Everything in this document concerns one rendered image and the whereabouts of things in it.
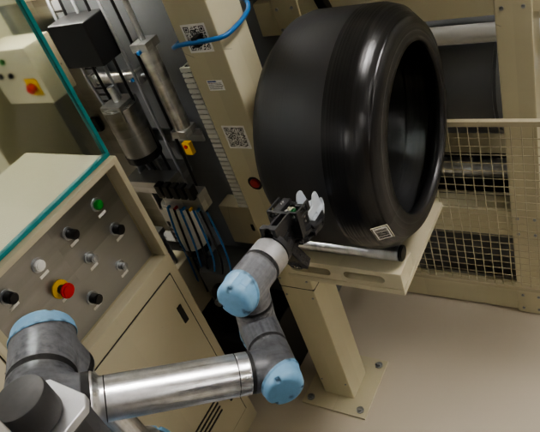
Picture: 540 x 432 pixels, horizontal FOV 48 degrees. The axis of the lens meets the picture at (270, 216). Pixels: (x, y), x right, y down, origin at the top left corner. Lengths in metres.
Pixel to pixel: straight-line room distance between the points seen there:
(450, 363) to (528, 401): 0.31
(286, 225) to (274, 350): 0.25
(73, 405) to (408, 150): 1.33
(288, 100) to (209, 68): 0.31
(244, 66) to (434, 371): 1.43
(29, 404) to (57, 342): 0.44
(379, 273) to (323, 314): 0.49
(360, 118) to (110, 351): 0.98
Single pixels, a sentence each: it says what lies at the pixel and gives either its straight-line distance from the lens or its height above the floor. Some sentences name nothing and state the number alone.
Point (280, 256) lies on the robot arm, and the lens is 1.14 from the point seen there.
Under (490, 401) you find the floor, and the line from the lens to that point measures 2.38.
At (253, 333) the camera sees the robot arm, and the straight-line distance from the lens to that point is 1.12.
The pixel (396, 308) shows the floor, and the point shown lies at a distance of 2.69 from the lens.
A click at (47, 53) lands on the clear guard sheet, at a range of 1.63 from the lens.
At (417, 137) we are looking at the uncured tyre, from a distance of 1.80.
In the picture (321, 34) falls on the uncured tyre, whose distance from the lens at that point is 1.38.
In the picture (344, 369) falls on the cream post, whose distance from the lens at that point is 2.29.
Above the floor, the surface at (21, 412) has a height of 1.57.
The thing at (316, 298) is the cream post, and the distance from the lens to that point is 2.00.
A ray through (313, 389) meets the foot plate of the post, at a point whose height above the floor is 0.01.
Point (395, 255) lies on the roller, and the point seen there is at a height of 0.91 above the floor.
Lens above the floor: 1.99
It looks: 36 degrees down
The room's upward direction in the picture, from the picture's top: 22 degrees counter-clockwise
